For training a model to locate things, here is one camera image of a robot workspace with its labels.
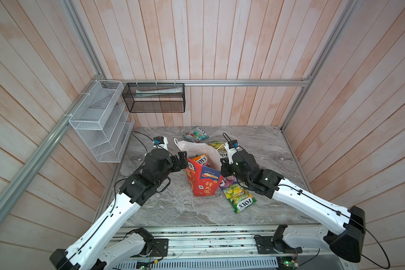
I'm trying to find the purple berry candy bag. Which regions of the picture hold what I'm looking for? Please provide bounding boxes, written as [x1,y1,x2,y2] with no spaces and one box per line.
[219,175,237,191]

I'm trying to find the green spring tea candy bag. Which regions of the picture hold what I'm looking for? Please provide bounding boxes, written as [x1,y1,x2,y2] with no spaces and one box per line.
[208,141,227,158]

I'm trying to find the red paper bag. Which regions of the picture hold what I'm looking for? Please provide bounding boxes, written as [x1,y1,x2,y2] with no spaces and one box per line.
[174,138,223,197]

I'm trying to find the orange candy bag back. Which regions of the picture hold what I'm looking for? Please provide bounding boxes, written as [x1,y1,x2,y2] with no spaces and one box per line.
[192,154,209,166]

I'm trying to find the green lemon candy bag front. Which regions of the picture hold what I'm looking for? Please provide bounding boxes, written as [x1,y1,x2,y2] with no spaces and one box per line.
[223,183,256,213]

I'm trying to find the teal mint candy bag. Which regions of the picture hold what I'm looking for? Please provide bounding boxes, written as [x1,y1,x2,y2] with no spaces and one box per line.
[183,127,209,143]

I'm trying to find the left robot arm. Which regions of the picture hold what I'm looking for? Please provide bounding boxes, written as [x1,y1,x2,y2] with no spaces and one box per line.
[50,147,187,270]

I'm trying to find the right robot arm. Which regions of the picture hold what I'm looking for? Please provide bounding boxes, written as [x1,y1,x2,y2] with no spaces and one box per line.
[220,146,365,263]

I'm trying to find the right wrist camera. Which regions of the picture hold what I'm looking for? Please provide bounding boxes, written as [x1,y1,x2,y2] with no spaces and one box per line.
[224,139,239,160]

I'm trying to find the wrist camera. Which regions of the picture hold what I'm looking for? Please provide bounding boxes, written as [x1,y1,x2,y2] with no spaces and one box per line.
[153,136,168,151]
[224,139,239,160]

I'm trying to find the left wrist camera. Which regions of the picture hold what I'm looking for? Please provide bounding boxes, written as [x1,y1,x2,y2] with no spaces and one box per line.
[153,136,168,151]

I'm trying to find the black mesh wall basket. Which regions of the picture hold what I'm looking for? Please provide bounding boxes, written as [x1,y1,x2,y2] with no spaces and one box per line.
[122,82,186,113]

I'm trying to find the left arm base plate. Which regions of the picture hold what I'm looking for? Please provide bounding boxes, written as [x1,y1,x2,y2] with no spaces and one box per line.
[138,238,169,258]

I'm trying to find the white wire mesh shelf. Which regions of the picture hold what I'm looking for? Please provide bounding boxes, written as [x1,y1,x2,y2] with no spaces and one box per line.
[69,80,135,163]

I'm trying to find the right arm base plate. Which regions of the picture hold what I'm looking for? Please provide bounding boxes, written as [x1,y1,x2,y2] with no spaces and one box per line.
[254,235,303,254]

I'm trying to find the aluminium frame rail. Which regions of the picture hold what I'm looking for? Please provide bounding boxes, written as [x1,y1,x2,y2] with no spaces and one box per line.
[108,79,310,87]

